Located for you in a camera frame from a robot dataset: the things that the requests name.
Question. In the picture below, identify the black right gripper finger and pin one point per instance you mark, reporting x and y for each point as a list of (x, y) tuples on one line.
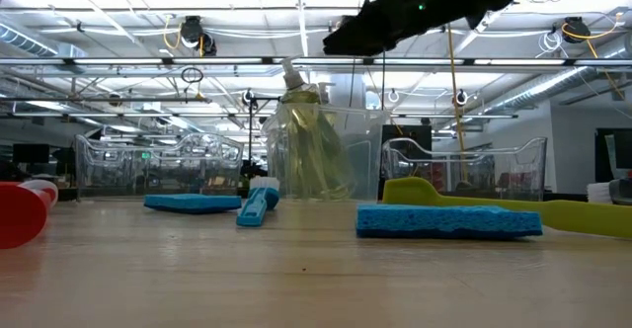
[(355, 36)]

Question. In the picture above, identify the green dish brush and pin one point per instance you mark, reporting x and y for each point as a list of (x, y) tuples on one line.
[(410, 192)]

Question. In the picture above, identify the blue dish brush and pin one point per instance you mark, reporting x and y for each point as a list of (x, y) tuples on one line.
[(253, 212)]

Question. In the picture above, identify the blue sponge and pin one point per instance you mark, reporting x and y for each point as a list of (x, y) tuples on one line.
[(444, 221), (192, 203)]

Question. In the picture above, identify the grey dish brush white bristles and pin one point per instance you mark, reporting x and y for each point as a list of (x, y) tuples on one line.
[(619, 192)]

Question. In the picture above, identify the red dish brush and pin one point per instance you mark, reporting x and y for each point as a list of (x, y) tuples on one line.
[(20, 217)]

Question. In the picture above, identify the tall clear plastic bin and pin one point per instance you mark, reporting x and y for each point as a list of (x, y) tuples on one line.
[(370, 170)]

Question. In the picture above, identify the clear plastic bin wavy rim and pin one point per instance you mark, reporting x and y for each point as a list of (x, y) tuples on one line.
[(123, 170), (494, 170)]

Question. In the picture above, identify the small black monitor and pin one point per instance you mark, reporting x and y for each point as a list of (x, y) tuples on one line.
[(29, 154)]

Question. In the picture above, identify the silver ventilation duct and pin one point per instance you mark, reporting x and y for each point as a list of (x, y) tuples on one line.
[(543, 88), (24, 41)]

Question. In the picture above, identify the dark wall screen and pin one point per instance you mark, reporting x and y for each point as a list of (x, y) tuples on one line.
[(605, 160)]

